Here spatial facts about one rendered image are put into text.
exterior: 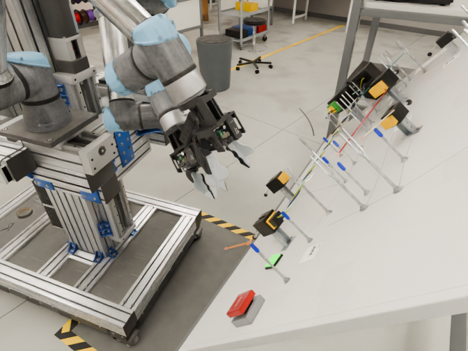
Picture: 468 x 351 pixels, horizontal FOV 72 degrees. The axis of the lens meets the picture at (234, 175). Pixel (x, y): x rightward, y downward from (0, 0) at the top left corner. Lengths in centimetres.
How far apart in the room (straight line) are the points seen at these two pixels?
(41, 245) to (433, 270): 208
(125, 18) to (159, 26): 21
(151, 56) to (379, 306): 52
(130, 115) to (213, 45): 320
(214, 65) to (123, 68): 356
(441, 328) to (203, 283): 130
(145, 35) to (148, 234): 158
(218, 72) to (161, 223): 259
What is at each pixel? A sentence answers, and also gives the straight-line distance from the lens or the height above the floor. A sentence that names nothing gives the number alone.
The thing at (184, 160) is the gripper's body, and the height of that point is 121.
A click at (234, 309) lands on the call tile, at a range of 65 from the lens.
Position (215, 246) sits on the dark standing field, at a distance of 222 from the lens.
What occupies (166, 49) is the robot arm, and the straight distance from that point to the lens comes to 62.
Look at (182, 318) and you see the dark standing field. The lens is 194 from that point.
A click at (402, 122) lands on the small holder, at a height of 135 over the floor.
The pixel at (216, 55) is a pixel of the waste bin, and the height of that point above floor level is 49.
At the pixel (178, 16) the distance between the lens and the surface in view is 582.
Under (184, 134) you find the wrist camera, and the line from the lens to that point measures 73.
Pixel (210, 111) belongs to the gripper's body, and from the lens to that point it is 62.
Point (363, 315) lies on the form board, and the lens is 43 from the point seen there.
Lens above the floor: 168
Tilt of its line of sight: 37 degrees down
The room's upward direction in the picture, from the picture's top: straight up
